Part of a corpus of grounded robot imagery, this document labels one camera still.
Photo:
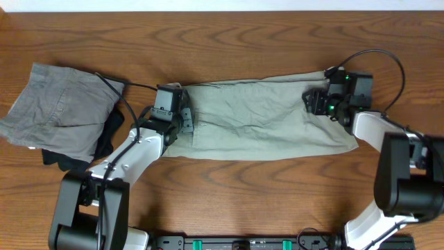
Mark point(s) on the folded grey shorts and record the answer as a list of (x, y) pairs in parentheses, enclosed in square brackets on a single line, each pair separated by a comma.
[(62, 110)]

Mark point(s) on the folded black garment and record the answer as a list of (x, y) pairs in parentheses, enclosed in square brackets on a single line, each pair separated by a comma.
[(103, 148)]

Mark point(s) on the khaki green shorts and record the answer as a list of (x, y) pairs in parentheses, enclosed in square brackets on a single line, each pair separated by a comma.
[(259, 119)]

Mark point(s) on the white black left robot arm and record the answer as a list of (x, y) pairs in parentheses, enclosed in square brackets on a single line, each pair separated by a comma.
[(92, 210)]

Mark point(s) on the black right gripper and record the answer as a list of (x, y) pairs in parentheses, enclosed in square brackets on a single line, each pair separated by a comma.
[(315, 103)]

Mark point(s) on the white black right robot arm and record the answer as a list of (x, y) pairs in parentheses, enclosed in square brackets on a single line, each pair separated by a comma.
[(408, 185)]

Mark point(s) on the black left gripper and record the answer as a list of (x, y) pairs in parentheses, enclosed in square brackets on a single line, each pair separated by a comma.
[(186, 120)]

